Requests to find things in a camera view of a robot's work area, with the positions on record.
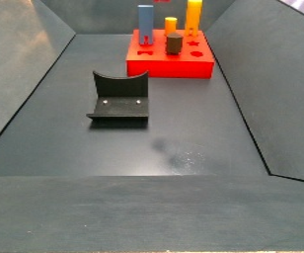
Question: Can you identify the yellow arch block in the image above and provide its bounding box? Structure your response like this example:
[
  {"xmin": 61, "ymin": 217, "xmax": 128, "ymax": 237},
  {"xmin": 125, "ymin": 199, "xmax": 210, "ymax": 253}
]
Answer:
[{"xmin": 185, "ymin": 0, "xmax": 202, "ymax": 37}]

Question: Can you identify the black curved bracket stand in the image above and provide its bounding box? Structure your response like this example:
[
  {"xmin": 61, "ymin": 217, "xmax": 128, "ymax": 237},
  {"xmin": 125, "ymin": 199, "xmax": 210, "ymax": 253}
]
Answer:
[{"xmin": 86, "ymin": 72, "xmax": 150, "ymax": 119}]

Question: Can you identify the brown pentagon block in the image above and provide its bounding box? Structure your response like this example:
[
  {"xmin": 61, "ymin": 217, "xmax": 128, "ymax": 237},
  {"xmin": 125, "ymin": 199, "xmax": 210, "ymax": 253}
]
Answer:
[{"xmin": 166, "ymin": 33, "xmax": 182, "ymax": 54}]

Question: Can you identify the blue arch block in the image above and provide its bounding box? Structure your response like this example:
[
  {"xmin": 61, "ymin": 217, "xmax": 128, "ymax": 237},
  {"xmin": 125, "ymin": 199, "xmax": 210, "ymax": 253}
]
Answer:
[{"xmin": 138, "ymin": 5, "xmax": 153, "ymax": 45}]

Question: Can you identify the yellow cylinder block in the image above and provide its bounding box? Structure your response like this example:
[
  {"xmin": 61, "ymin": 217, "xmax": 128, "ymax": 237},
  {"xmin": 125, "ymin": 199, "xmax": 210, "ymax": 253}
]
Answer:
[{"xmin": 164, "ymin": 17, "xmax": 177, "ymax": 35}]

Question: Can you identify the red foam peg board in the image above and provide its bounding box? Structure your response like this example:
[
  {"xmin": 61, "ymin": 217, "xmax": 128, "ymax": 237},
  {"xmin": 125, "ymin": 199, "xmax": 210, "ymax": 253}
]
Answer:
[{"xmin": 126, "ymin": 30, "xmax": 216, "ymax": 79}]

